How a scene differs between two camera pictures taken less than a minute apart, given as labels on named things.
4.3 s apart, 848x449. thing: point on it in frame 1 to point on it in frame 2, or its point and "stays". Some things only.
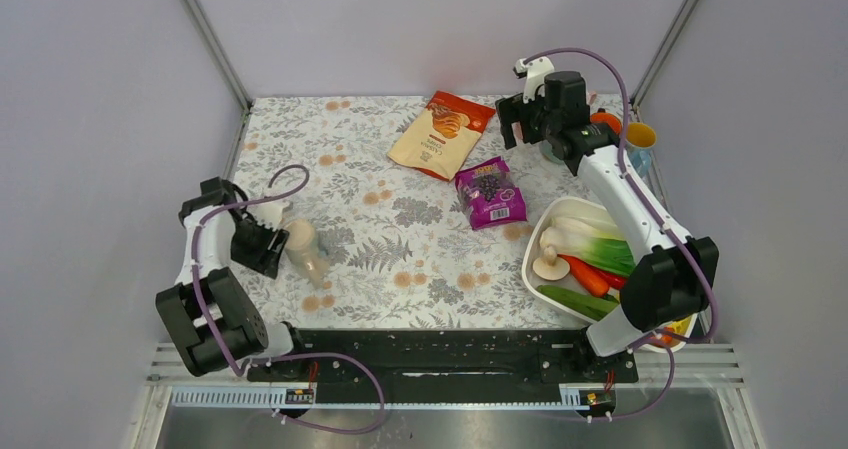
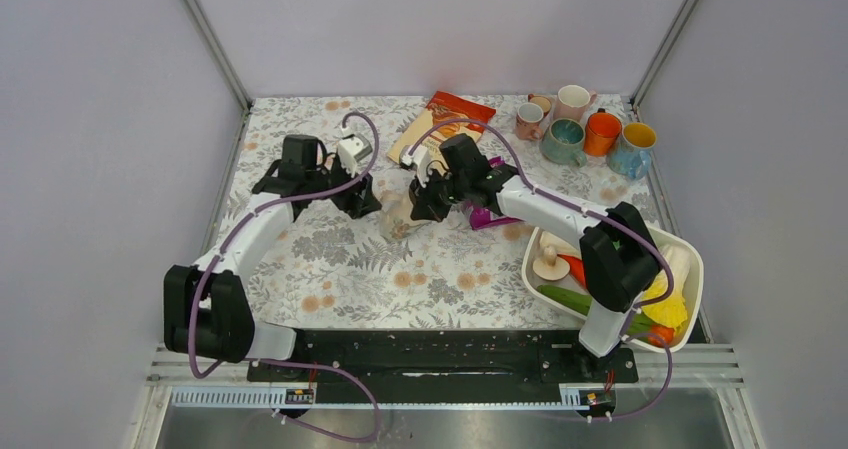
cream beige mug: x=303 y=252 to x=396 y=219
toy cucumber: x=593 y=307 stays
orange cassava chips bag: x=442 y=135 stays
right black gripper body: x=549 y=121 to x=439 y=193
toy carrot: x=588 y=278 stays
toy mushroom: x=551 y=267 stays
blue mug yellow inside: x=640 y=140 stays
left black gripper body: x=250 y=243 to x=339 y=177
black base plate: x=431 y=358 stays
